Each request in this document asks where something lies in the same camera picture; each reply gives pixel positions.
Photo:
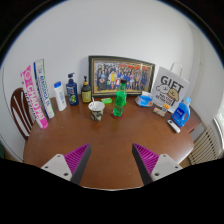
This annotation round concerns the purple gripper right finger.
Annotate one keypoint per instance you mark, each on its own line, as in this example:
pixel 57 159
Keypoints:
pixel 152 166

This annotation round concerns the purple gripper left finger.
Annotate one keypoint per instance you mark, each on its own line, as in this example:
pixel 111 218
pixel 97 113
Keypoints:
pixel 70 166

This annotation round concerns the green plastic soda bottle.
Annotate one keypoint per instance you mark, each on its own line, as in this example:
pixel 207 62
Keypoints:
pixel 120 99

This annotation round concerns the white remote control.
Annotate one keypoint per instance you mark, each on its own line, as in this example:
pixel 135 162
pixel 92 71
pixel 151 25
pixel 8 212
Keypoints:
pixel 174 126

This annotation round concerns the patterned mug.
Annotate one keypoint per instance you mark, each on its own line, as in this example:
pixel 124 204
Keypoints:
pixel 97 114

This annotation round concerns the small colourful box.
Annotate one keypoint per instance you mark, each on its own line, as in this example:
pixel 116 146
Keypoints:
pixel 161 111

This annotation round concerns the blue detergent bottle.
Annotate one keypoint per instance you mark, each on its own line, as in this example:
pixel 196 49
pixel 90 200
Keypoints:
pixel 182 112

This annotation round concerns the white spoon in mug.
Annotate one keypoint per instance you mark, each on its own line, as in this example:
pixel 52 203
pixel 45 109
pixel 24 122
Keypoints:
pixel 93 103

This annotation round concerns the white radiator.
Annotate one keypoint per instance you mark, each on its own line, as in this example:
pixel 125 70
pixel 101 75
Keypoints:
pixel 206 145

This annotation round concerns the white lotion bottle blue cap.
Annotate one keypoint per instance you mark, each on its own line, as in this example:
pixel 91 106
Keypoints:
pixel 60 97

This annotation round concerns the dark yellow-label pump bottle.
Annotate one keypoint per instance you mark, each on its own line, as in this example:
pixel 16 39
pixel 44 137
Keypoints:
pixel 86 91

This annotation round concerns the green soap bar right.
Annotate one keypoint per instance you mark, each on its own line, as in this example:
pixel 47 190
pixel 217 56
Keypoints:
pixel 106 100

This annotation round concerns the brown wooden chair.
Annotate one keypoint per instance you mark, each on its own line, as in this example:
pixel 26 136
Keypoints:
pixel 21 113

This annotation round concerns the blue pump bottle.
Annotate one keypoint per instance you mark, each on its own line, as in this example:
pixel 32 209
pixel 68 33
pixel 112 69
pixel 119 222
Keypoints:
pixel 71 88

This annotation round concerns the white gift paper bag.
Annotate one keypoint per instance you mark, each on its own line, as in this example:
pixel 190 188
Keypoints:
pixel 169 88

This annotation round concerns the pink white tube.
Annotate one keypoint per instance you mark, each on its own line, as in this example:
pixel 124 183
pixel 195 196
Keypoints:
pixel 32 99

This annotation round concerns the framed group photo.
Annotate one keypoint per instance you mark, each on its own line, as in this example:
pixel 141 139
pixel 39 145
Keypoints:
pixel 107 72

